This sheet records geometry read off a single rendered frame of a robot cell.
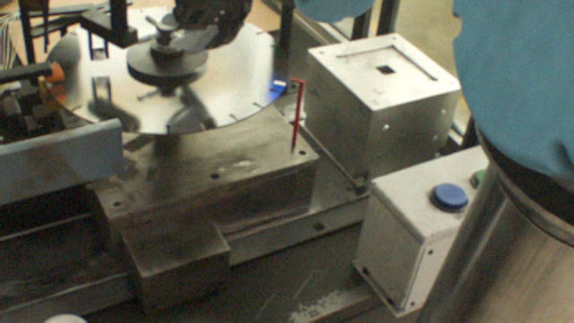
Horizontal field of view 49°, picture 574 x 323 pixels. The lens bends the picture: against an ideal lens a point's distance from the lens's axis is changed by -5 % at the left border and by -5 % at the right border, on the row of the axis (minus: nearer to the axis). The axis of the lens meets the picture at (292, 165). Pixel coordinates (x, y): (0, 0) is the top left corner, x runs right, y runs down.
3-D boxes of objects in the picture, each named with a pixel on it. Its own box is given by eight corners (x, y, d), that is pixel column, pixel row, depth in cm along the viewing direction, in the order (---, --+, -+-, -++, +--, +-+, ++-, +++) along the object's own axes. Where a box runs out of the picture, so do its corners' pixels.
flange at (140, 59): (108, 62, 86) (108, 46, 84) (165, 32, 93) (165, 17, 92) (169, 91, 81) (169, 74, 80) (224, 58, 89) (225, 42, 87)
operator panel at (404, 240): (495, 205, 102) (524, 129, 93) (543, 250, 95) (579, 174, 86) (351, 262, 90) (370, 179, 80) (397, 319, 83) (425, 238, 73)
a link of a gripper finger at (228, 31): (195, 28, 80) (225, -15, 74) (207, 28, 82) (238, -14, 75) (206, 59, 79) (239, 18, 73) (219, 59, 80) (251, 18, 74)
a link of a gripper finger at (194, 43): (152, 52, 82) (179, 8, 75) (193, 50, 85) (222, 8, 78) (159, 73, 81) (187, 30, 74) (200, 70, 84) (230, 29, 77)
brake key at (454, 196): (448, 190, 82) (452, 178, 80) (469, 211, 79) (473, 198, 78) (424, 199, 80) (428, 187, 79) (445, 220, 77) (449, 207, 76)
